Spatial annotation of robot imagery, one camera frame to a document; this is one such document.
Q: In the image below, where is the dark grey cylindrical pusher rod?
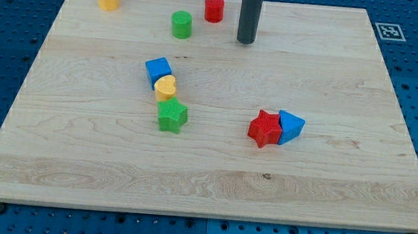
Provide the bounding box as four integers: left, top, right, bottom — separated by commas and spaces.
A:
236, 0, 263, 45

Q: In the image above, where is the red star block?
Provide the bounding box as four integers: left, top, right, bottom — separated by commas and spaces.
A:
247, 110, 282, 148

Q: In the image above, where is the green star block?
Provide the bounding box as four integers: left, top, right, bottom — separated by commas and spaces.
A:
157, 97, 188, 134

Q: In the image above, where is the red cylinder block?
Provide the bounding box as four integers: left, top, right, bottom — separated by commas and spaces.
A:
204, 0, 225, 23

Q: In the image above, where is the green cylinder block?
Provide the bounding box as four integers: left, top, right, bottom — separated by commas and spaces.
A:
171, 10, 193, 39

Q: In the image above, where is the blue cube block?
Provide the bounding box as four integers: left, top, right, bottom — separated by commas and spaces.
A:
145, 57, 172, 89

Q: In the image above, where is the blue triangle block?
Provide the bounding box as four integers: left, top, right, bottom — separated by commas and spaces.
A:
278, 110, 305, 145

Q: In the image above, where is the white fiducial marker tag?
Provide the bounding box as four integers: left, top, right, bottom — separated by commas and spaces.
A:
376, 22, 405, 42

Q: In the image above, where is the light wooden board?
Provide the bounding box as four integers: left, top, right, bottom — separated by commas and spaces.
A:
0, 0, 418, 233

